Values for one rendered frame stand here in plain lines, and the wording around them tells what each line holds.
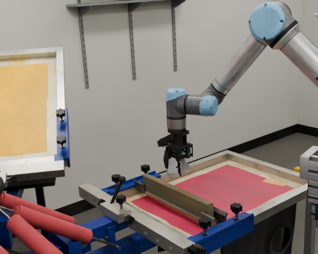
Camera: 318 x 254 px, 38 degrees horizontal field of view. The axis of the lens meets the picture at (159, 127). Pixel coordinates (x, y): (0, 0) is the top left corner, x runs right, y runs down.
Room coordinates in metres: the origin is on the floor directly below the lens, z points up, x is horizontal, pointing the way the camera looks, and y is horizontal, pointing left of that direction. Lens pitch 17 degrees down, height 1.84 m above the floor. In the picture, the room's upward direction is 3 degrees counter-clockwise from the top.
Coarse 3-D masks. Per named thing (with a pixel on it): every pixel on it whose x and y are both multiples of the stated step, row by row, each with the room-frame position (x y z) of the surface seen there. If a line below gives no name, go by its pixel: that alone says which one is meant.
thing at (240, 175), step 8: (224, 168) 2.15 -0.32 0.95; (232, 168) 2.15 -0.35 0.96; (200, 176) 2.07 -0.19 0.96; (208, 176) 2.06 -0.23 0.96; (232, 176) 2.04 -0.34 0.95; (240, 176) 2.04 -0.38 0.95; (248, 176) 2.03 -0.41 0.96; (176, 184) 1.99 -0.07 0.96; (184, 184) 1.98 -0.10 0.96; (192, 192) 1.89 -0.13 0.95; (136, 200) 1.84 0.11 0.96; (144, 200) 1.84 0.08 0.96; (152, 200) 1.83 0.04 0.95; (144, 208) 1.76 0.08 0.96; (152, 208) 1.76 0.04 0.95; (160, 208) 1.75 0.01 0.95; (168, 208) 1.75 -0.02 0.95; (160, 216) 1.68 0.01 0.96
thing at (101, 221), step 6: (102, 216) 1.54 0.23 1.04; (90, 222) 1.50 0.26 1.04; (96, 222) 1.50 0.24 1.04; (102, 222) 1.50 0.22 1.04; (108, 222) 1.49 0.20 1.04; (114, 222) 1.50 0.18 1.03; (126, 222) 1.54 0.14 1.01; (90, 228) 1.46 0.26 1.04; (96, 228) 1.46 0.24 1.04; (102, 228) 1.47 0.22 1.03; (120, 228) 1.52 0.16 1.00; (96, 234) 1.46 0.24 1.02; (102, 234) 1.47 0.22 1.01
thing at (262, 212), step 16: (208, 160) 2.19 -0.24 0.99; (224, 160) 2.26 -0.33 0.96; (240, 160) 2.20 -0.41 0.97; (256, 160) 2.15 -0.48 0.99; (176, 176) 2.06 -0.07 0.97; (288, 176) 1.97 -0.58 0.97; (128, 192) 1.89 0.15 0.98; (304, 192) 1.77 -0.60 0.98; (256, 208) 1.64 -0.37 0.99; (272, 208) 1.64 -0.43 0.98
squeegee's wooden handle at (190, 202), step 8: (144, 176) 1.86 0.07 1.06; (152, 176) 1.85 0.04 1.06; (152, 184) 1.82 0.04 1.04; (160, 184) 1.77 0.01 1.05; (168, 184) 1.75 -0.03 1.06; (152, 192) 1.82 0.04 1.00; (160, 192) 1.78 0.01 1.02; (168, 192) 1.73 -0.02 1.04; (176, 192) 1.69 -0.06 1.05; (184, 192) 1.67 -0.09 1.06; (168, 200) 1.74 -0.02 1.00; (176, 200) 1.70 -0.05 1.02; (184, 200) 1.66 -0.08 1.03; (192, 200) 1.62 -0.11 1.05; (200, 200) 1.59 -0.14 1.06; (184, 208) 1.66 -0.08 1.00; (192, 208) 1.62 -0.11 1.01; (200, 208) 1.58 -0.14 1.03; (208, 208) 1.55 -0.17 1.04; (200, 216) 1.58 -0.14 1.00
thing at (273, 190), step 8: (256, 176) 2.03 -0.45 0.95; (248, 184) 1.94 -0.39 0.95; (256, 184) 1.94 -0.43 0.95; (264, 184) 1.93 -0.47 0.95; (272, 184) 1.93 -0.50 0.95; (272, 192) 1.85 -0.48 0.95; (280, 192) 1.85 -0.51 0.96; (208, 200) 1.80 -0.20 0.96; (216, 200) 1.80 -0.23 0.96; (256, 200) 1.78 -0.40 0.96; (264, 200) 1.78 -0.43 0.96; (224, 208) 1.72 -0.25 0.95; (248, 208) 1.71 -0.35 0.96; (168, 216) 1.68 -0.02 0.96; (176, 216) 1.67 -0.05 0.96; (184, 216) 1.67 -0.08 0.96; (232, 216) 1.65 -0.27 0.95; (176, 224) 1.61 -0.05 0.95; (184, 224) 1.61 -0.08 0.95; (192, 224) 1.60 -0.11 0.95; (192, 232) 1.54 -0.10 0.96
